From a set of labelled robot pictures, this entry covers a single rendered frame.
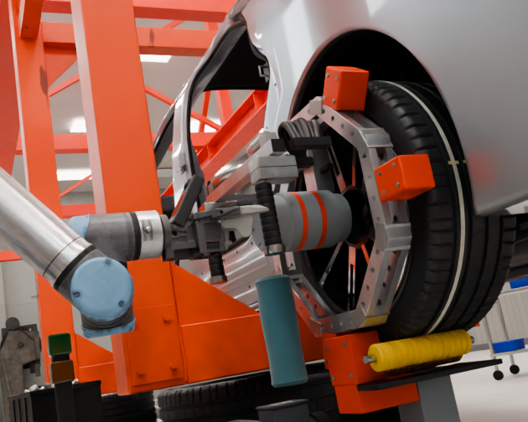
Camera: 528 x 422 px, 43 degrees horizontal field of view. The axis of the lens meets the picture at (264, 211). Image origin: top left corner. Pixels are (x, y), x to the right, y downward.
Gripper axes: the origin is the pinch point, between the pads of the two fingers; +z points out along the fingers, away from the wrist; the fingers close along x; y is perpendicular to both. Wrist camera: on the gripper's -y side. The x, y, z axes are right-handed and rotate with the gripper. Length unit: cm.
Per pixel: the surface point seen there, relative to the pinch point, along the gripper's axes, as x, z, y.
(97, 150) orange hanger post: -62, -16, -37
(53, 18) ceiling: -882, 110, -566
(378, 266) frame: 4.5, 23.7, 13.7
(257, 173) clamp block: 1.5, 1.6, -8.4
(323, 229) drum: -11.2, 21.6, 1.8
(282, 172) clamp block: 2.3, 6.7, -8.2
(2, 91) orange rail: -405, -14, -214
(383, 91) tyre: 6.7, 33.0, -24.4
